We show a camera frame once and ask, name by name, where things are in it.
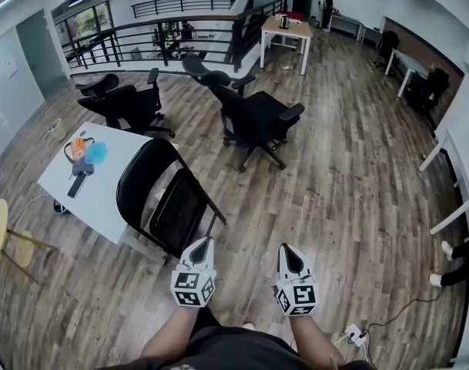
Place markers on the person's right white shoe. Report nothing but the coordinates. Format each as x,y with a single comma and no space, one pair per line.
249,326

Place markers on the black pendant lamp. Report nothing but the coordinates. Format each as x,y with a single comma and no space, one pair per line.
75,2

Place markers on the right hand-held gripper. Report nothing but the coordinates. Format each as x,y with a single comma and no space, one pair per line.
299,297

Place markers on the black flat bar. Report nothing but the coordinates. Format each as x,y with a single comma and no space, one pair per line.
77,186

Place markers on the frosted glass partition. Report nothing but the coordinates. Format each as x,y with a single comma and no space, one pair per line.
11,98

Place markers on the grey door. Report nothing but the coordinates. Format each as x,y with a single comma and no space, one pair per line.
41,52

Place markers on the steel kettle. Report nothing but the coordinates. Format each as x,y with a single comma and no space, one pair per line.
284,21

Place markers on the black metal railing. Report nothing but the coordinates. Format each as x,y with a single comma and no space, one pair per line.
180,4
238,41

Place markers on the white table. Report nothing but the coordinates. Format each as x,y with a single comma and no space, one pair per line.
99,191

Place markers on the black office chair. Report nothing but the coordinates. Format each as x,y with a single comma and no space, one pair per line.
388,46
430,87
134,106
257,122

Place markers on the white power strip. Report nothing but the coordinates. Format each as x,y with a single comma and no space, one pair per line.
355,335

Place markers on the person's right forearm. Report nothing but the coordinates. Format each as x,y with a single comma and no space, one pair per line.
315,337

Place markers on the grey cloth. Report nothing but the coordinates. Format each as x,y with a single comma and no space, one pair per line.
82,167

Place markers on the person's black trousers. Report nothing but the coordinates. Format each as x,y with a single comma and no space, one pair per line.
238,345

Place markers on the black folding chair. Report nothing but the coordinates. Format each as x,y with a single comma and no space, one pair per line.
134,183

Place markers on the wooden top table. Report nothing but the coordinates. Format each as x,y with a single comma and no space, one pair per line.
288,31

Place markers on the white desk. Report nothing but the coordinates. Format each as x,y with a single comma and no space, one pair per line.
459,160
347,21
411,68

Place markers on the person's left forearm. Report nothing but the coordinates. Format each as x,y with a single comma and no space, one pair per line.
172,334

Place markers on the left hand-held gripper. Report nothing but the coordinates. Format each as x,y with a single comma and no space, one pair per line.
191,287

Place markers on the large window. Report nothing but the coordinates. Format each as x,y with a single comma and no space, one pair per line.
84,23

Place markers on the red cloth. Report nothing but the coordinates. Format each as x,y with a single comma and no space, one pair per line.
292,15

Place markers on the small pale bin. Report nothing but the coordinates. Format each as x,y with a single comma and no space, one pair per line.
58,129

